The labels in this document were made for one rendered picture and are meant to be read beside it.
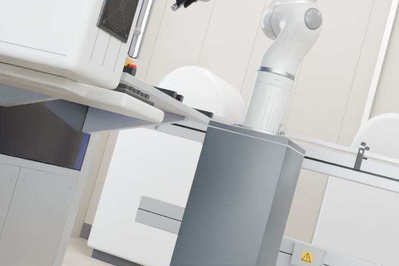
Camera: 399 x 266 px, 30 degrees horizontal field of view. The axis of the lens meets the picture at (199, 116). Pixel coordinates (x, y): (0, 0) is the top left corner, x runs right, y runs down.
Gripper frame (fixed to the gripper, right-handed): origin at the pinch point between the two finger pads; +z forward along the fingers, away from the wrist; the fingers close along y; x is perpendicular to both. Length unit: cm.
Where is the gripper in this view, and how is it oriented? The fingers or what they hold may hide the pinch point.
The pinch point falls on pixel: (184, 0)
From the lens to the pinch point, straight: 239.0
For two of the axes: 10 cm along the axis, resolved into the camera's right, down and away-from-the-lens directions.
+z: -6.4, 3.5, 6.9
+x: -1.6, -9.3, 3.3
